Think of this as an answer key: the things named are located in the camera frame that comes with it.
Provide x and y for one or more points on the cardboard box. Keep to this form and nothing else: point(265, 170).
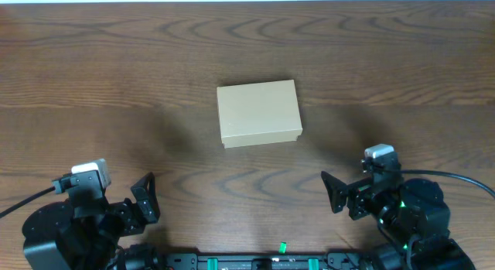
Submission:
point(257, 114)

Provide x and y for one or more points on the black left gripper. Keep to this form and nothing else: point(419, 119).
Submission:
point(138, 210)

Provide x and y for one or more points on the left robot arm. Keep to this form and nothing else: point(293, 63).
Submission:
point(83, 231)

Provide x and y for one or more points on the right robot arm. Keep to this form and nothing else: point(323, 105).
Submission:
point(412, 215)

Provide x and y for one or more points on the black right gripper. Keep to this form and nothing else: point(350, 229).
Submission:
point(360, 191)

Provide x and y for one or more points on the black mounting rail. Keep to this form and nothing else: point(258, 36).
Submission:
point(247, 262)

